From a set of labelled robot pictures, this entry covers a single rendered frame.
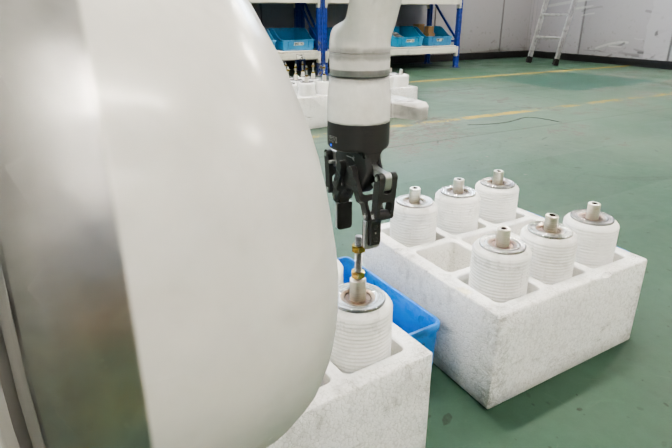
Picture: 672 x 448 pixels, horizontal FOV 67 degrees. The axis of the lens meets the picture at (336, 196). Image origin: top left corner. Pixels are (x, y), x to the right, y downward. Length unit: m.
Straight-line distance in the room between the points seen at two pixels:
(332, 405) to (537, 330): 0.41
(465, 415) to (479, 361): 0.09
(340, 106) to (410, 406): 0.42
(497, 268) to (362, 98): 0.41
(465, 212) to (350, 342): 0.50
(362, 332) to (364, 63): 0.33
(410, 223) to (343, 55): 0.52
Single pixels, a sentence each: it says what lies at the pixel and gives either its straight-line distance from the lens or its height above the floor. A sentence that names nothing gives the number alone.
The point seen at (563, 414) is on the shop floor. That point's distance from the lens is 0.97.
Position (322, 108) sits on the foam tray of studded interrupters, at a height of 0.11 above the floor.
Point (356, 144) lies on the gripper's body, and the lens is 0.58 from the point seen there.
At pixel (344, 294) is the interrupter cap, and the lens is 0.71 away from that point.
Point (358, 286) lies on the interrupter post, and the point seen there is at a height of 0.28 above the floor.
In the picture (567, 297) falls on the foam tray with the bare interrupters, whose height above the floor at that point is 0.17.
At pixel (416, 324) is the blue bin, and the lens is 0.96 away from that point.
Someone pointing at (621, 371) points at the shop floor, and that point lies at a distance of 1.11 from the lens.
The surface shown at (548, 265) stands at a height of 0.21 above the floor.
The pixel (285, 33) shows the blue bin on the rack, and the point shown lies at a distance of 5.81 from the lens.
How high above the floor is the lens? 0.61
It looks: 20 degrees down
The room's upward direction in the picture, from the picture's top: straight up
